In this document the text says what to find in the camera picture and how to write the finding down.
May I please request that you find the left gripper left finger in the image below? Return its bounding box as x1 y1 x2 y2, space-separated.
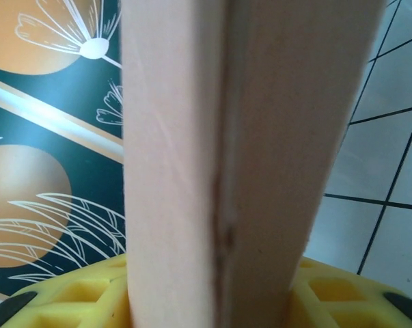
0 252 135 328

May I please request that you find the pink paper box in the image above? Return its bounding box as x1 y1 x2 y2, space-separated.
120 0 388 328

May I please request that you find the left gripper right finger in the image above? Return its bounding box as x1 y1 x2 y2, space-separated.
287 258 412 328

